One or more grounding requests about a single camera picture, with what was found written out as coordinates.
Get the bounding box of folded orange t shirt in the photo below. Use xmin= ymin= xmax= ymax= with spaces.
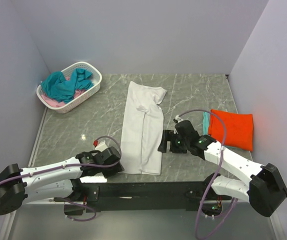
xmin=208 ymin=109 xmax=254 ymax=152

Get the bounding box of white plastic laundry basket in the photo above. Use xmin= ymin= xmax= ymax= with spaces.
xmin=36 ymin=61 xmax=102 ymax=114

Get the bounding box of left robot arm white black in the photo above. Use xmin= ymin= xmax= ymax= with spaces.
xmin=0 ymin=146 xmax=123 ymax=216

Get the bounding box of white t shirt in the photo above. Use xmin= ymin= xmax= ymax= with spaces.
xmin=120 ymin=81 xmax=167 ymax=175

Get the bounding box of teal t shirt in basket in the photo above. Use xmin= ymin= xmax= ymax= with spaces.
xmin=41 ymin=68 xmax=94 ymax=104

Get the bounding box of folded light teal t shirt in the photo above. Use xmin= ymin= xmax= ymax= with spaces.
xmin=202 ymin=112 xmax=237 ymax=150

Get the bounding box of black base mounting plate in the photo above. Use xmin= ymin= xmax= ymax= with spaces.
xmin=53 ymin=181 xmax=224 ymax=216

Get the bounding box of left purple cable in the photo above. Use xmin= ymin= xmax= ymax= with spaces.
xmin=0 ymin=135 xmax=123 ymax=222

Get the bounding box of pink t shirt in basket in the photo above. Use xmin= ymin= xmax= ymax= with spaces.
xmin=41 ymin=77 xmax=94 ymax=108

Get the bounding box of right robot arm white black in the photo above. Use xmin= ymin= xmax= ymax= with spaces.
xmin=158 ymin=120 xmax=287 ymax=217

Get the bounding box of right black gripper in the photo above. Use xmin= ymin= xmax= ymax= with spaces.
xmin=157 ymin=129 xmax=190 ymax=154

